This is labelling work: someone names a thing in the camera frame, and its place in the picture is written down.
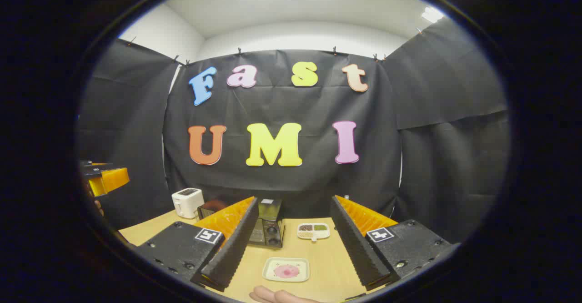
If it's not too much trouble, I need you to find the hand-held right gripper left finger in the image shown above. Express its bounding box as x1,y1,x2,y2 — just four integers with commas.
134,197,260,293

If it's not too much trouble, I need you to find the ceiling light panel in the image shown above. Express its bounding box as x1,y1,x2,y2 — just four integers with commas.
421,6,445,24

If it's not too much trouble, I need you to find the pink round food slice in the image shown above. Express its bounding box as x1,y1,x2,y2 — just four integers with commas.
274,265,301,279

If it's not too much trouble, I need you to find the white divided snack dish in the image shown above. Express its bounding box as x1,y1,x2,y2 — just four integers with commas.
297,222,331,242

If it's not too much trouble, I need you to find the cream square plate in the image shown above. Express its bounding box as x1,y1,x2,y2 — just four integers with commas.
262,257,311,283

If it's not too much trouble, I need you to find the black electric oven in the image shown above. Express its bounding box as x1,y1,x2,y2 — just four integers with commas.
247,198,286,249

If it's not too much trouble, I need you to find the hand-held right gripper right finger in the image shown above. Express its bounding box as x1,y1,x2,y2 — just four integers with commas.
330,195,455,291

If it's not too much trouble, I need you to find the black backdrop cloth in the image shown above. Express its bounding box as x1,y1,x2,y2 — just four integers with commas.
77,19,511,244

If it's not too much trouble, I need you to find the white toaster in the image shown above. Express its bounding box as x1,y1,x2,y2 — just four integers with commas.
171,187,205,219

